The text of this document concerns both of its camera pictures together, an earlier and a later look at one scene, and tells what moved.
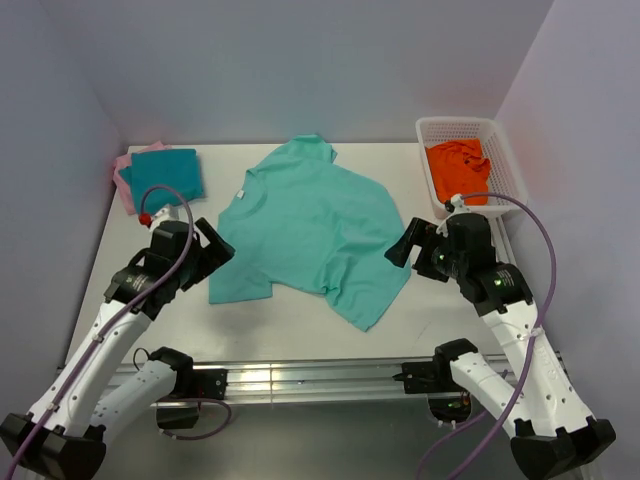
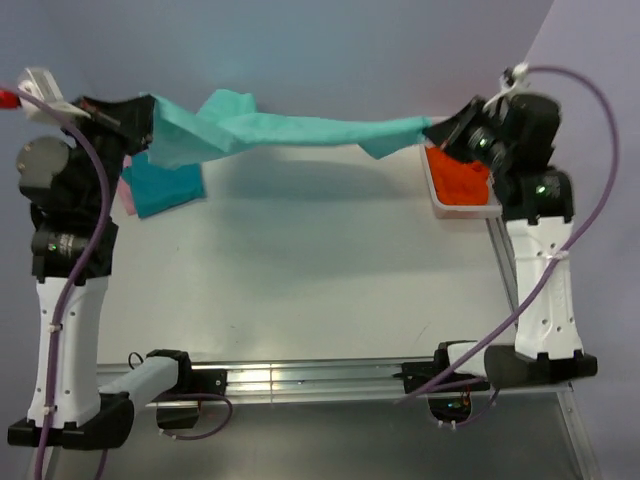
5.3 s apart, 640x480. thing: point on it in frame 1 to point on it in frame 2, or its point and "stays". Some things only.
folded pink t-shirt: (123, 185) stays
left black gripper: (215, 254) to (132, 118)
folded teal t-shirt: (179, 168) stays
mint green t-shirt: (298, 222) to (227, 120)
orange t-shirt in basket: (459, 167) stays
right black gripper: (414, 233) to (448, 132)
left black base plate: (210, 383) stays
